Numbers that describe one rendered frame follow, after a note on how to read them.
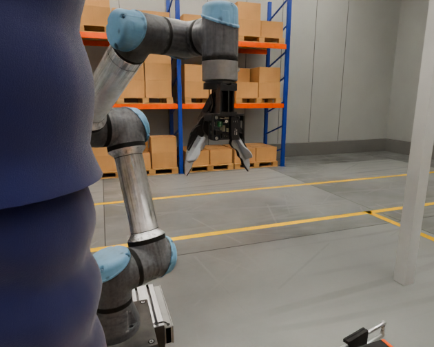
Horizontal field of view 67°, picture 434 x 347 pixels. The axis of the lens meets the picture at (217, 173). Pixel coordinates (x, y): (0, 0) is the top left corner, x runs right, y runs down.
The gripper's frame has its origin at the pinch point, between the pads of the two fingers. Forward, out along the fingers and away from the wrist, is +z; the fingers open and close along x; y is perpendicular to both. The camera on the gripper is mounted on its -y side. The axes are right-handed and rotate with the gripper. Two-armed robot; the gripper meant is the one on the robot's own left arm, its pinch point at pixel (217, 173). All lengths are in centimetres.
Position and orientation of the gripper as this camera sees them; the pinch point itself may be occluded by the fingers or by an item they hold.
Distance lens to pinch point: 75.8
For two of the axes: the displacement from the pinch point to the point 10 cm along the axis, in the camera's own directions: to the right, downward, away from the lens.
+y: 3.2, 2.1, -9.2
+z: 0.0, 9.8, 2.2
